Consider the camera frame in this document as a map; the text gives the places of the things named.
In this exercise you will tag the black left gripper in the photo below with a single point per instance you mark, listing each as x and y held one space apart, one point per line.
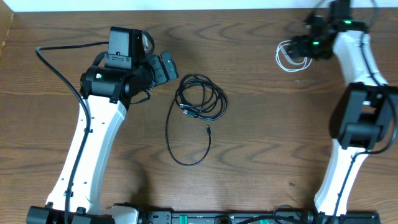
158 69

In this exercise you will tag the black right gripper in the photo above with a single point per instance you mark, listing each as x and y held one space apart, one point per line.
299 50

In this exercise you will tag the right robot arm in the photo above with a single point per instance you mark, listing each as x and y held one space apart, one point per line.
364 121

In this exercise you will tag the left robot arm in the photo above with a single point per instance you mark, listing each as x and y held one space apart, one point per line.
128 67

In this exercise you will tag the cardboard box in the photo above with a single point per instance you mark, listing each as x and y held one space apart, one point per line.
6 17

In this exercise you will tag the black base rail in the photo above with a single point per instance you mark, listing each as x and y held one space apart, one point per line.
281 216

